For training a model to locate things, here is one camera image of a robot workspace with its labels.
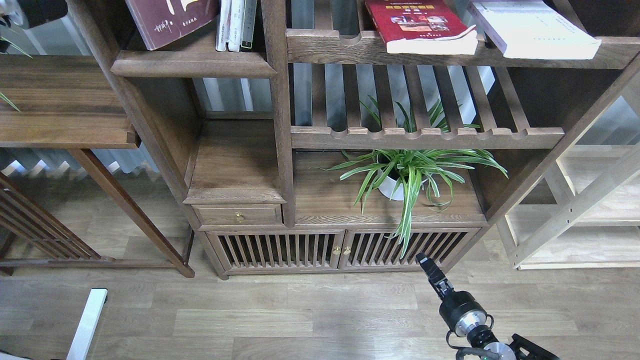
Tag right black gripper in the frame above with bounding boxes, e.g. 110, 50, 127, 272
416, 252, 488, 337

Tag white book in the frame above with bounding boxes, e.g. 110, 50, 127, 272
467, 0, 602, 60
227, 0, 245, 52
215, 0, 233, 52

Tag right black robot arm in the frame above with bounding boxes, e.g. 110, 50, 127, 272
415, 252, 558, 360

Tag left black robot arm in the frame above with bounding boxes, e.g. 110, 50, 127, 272
0, 0, 68, 30

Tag light wooden shelf unit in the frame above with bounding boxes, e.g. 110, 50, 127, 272
496, 75, 640, 271

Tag white plant pot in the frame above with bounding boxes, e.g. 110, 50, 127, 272
378, 170, 405, 201

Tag dark wooden bookshelf unit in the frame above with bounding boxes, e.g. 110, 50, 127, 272
67, 0, 639, 279

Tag red book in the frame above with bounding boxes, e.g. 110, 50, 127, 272
365, 0, 479, 56

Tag dark green upright book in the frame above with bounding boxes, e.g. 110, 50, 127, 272
240, 0, 258, 52

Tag white bar on floor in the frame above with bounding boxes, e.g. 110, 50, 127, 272
66, 288, 108, 360

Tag dark slatted wooden rack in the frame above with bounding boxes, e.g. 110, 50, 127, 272
0, 174, 119, 275

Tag green leaves at left edge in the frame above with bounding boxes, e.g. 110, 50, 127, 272
0, 10, 35, 112

